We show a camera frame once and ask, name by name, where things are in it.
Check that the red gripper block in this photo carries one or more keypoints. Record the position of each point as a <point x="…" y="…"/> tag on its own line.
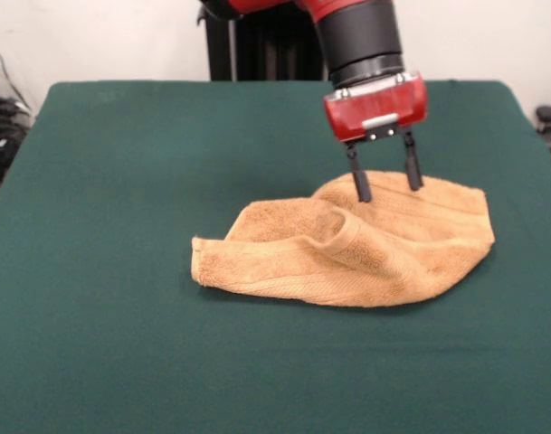
<point x="374" y="108"/>

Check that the dark green table cloth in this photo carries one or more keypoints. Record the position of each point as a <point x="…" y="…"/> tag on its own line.
<point x="121" y="226"/>

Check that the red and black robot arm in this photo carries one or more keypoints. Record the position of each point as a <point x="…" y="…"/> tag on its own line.
<point x="361" y="36"/>

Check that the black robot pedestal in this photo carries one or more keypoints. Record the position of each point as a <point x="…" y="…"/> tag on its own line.
<point x="257" y="54"/>

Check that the orange terry towel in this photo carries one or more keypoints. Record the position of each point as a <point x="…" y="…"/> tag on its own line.
<point x="392" y="253"/>

